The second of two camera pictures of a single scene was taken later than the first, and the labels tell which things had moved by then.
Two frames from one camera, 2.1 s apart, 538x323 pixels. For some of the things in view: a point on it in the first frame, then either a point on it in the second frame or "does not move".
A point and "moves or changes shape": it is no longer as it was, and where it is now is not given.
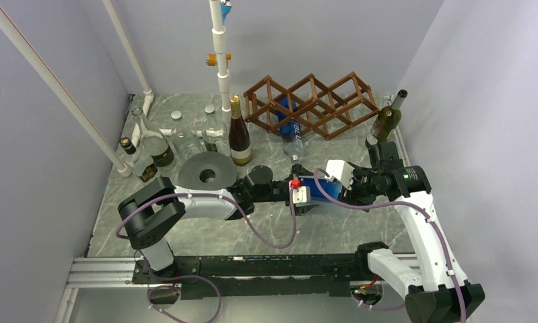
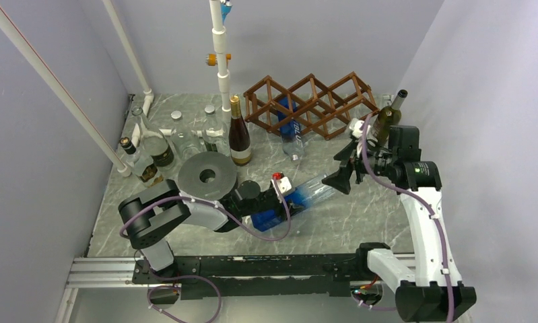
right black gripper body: (364, 188) to (381, 163)
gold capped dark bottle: (240, 145) does not move
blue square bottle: (292, 141) does not move
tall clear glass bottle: (156, 146) does not move
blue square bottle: (333, 189) moves or changes shape
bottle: (144, 168) does not move
